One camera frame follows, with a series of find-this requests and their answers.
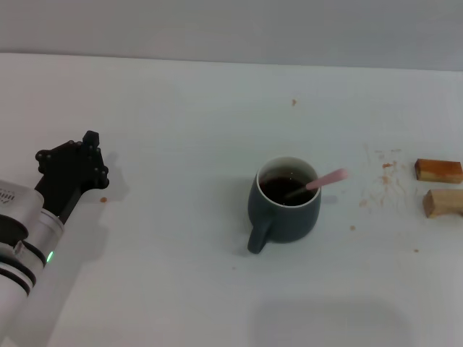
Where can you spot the dark grey ceramic cup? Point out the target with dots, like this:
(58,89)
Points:
(289,224)

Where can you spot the stained orange wooden block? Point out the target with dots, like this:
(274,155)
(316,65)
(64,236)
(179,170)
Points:
(437,171)

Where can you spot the plain light wooden block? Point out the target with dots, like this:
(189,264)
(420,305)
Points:
(445,202)

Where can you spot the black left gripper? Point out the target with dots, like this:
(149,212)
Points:
(65,177)

